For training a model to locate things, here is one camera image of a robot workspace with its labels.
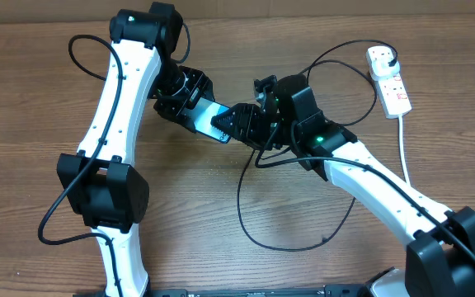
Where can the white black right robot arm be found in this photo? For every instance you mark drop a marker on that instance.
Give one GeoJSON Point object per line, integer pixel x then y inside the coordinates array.
{"type": "Point", "coordinates": [439, 242]}

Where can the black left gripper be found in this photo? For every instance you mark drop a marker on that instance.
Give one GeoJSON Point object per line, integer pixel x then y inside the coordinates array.
{"type": "Point", "coordinates": [175, 110]}

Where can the Samsung Galaxy smartphone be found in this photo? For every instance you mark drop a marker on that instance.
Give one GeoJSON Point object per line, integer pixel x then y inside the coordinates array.
{"type": "Point", "coordinates": [202, 115]}

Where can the white power strip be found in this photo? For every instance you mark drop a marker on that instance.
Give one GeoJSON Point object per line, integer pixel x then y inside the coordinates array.
{"type": "Point", "coordinates": [392, 92]}

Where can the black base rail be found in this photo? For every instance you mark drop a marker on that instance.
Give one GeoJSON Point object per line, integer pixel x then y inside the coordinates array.
{"type": "Point", "coordinates": [336, 290]}

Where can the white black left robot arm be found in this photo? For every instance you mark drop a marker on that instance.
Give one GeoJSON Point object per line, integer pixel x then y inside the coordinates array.
{"type": "Point", "coordinates": [100, 181]}

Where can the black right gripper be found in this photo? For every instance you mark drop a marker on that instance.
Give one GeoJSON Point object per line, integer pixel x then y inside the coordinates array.
{"type": "Point", "coordinates": [246, 128]}

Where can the white charger adapter plug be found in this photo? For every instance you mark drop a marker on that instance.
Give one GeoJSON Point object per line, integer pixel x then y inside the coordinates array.
{"type": "Point", "coordinates": [381, 70]}

